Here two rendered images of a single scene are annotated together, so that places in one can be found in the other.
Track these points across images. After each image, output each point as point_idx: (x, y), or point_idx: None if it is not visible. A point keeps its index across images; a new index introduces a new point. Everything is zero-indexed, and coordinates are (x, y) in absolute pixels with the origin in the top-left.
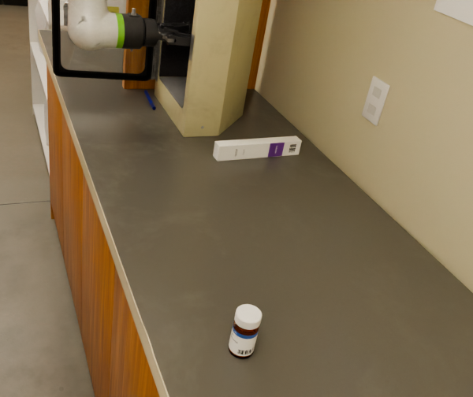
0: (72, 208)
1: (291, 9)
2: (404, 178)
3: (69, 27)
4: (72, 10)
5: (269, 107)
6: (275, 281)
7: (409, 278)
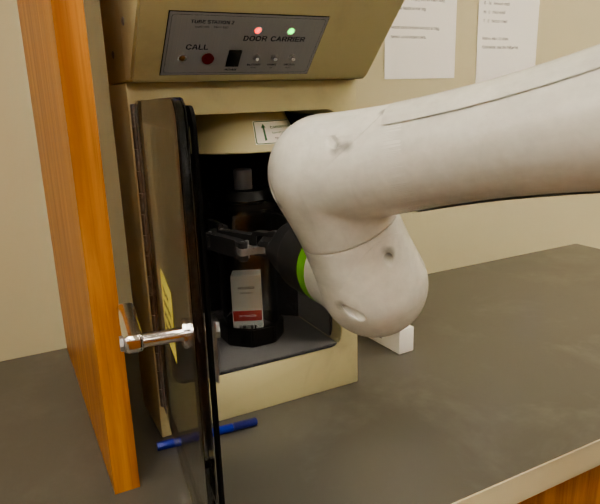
0: None
1: (110, 173)
2: (411, 238)
3: (419, 288)
4: (407, 244)
5: None
6: None
7: (525, 270)
